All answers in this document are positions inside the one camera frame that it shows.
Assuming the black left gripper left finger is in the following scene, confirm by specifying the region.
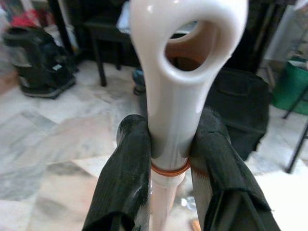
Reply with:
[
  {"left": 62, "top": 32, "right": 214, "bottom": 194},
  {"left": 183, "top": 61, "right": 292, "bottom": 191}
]
[{"left": 81, "top": 115, "right": 153, "bottom": 231}]

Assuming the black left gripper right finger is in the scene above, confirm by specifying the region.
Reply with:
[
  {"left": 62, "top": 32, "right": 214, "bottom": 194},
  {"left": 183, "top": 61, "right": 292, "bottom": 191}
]
[{"left": 189, "top": 109, "right": 281, "bottom": 231}]

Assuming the white-handled broom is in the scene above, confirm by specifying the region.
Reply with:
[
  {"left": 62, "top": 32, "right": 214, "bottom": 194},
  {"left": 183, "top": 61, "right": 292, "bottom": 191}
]
[{"left": 129, "top": 0, "right": 248, "bottom": 231}]

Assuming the large black bag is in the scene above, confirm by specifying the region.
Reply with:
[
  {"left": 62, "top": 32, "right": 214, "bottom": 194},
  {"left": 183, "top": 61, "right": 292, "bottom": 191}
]
[{"left": 206, "top": 68, "right": 273, "bottom": 162}]

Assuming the black tripod stand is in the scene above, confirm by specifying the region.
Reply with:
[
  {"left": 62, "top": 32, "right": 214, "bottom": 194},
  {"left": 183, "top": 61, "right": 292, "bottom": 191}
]
[{"left": 283, "top": 96, "right": 308, "bottom": 174}]

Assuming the small teal object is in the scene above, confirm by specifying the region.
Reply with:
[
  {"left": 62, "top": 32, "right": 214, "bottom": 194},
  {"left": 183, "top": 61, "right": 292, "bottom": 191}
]
[{"left": 132, "top": 69, "right": 146, "bottom": 95}]

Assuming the green bin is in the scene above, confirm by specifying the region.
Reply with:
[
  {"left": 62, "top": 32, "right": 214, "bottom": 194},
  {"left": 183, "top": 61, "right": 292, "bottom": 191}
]
[{"left": 271, "top": 59, "right": 308, "bottom": 115}]

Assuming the black table with white cloth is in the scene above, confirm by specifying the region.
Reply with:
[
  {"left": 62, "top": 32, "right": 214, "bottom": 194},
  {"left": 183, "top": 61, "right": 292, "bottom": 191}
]
[{"left": 49, "top": 0, "right": 135, "bottom": 88}]

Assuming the black vacuum cleaner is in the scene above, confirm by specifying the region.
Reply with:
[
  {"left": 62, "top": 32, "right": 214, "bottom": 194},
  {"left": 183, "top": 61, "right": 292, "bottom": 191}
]
[{"left": 2, "top": 26, "right": 77, "bottom": 100}]

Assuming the red cloth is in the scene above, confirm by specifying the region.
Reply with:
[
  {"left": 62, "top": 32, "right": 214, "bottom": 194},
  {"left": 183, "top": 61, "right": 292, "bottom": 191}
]
[{"left": 9, "top": 9, "right": 49, "bottom": 30}]

